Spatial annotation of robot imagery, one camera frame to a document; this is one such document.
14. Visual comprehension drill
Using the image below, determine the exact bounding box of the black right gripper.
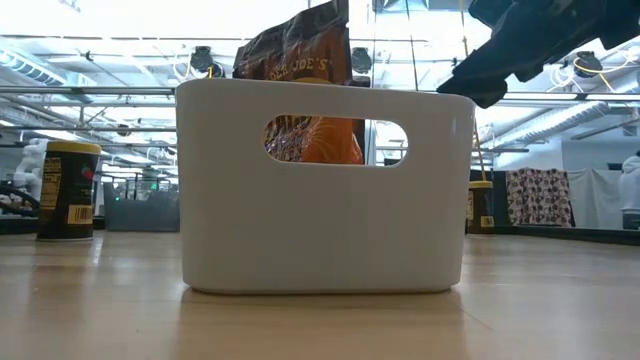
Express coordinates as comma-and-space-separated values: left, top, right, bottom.
437, 0, 601, 109

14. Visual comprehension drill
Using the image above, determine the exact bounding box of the yellow lid spice jar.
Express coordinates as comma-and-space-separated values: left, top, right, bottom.
35, 140, 102, 242
467, 180, 496, 236

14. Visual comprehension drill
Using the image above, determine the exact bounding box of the orange taco mix packet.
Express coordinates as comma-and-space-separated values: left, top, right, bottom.
232, 0, 365, 166

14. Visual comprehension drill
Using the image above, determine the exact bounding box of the white plastic handled bin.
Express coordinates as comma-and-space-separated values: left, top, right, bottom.
174, 77, 476, 295

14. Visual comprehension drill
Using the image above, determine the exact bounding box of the brown patterned cloth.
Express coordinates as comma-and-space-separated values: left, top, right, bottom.
505, 167, 575, 227

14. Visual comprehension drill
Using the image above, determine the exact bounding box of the white hanging sheet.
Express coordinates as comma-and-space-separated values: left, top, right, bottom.
567, 168, 624, 230

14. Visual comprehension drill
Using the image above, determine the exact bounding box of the person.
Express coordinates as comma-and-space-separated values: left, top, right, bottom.
618, 152, 640, 230

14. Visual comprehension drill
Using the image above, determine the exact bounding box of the grey plastic bin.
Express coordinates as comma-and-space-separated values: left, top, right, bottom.
103, 182, 181, 233

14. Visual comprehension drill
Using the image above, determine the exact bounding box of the white robot figure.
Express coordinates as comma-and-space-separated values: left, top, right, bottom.
12, 138, 49, 207

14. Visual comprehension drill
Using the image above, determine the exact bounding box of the yellow hanging cable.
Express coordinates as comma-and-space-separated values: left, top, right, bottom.
472, 107, 487, 182

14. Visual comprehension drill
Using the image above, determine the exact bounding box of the black ceiling cord reel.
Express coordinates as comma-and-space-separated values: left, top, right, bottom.
572, 49, 604, 79
349, 47, 374, 75
189, 45, 226, 79

